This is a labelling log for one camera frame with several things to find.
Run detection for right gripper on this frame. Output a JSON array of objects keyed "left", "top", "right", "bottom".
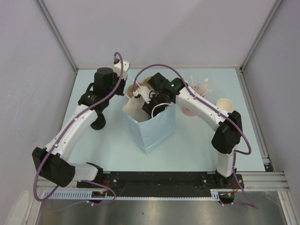
[{"left": 142, "top": 93, "right": 171, "bottom": 122}]

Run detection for light blue paper bag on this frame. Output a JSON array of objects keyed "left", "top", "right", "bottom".
[{"left": 122, "top": 85, "right": 176, "bottom": 154}]

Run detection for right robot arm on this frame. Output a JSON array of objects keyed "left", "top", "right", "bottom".
[{"left": 142, "top": 73, "right": 242, "bottom": 188}]

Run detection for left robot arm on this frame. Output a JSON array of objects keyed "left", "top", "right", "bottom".
[{"left": 32, "top": 63, "right": 129, "bottom": 188}]

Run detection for stacked brown pulp carriers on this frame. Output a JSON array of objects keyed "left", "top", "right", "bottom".
[{"left": 127, "top": 76, "right": 152, "bottom": 97}]

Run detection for stack of black lids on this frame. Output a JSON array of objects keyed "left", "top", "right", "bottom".
[{"left": 90, "top": 114, "right": 106, "bottom": 130}]

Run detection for stack of paper cups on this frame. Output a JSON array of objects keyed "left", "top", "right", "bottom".
[{"left": 216, "top": 98, "right": 234, "bottom": 113}]

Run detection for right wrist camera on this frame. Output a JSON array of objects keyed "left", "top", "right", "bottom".
[{"left": 133, "top": 86, "right": 151, "bottom": 104}]

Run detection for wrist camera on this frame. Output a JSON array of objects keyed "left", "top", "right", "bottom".
[
  {"left": 133, "top": 86, "right": 151, "bottom": 104},
  {"left": 112, "top": 52, "right": 131, "bottom": 80}
]

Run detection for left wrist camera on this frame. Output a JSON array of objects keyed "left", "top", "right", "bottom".
[{"left": 112, "top": 52, "right": 131, "bottom": 80}]

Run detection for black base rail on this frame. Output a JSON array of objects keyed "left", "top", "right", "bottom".
[{"left": 77, "top": 171, "right": 246, "bottom": 200}]

